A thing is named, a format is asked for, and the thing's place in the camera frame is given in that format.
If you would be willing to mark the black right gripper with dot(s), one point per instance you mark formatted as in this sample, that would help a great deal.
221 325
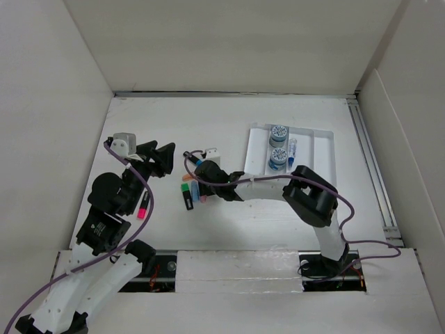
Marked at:
204 189

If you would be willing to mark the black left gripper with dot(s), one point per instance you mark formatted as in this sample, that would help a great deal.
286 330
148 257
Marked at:
164 156

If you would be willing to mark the small blue cleaning gel jar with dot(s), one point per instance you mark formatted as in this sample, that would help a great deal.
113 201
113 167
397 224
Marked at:
278 159

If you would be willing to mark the large blue cleaning gel jar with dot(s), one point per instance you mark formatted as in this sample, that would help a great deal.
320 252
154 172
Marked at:
278 136

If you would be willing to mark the blue spray pen bottle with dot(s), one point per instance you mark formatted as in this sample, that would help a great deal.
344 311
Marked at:
292 145

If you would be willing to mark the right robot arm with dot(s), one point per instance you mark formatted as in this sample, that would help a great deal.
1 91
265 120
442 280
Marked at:
312 198

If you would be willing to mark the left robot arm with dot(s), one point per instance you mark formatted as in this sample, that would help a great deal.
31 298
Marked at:
102 260

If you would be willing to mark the black highlighter blue cap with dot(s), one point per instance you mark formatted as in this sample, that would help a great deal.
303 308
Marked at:
192 158

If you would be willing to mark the black highlighter with barcode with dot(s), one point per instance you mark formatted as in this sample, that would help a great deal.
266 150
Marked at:
187 196

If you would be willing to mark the black highlighter pink cap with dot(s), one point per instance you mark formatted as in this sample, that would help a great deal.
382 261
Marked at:
144 204

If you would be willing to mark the white plastic organizer tray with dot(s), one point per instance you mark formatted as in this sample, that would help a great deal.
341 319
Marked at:
315 149

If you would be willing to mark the white foam block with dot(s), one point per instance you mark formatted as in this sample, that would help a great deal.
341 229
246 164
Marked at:
238 272

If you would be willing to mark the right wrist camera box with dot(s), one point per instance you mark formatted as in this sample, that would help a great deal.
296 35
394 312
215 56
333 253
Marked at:
212 154

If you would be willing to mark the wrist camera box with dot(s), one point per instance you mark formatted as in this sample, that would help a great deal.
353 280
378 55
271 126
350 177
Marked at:
123 144
212 154

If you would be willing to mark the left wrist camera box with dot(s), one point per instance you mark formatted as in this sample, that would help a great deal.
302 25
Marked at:
123 144

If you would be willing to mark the aluminium rail at back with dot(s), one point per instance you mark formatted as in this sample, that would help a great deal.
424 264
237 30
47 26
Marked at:
165 94

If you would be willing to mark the aluminium rail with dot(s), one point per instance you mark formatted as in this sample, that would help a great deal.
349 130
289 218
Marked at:
389 224
165 94

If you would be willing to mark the aluminium rail right side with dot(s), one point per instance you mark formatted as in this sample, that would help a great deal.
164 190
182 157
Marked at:
389 224

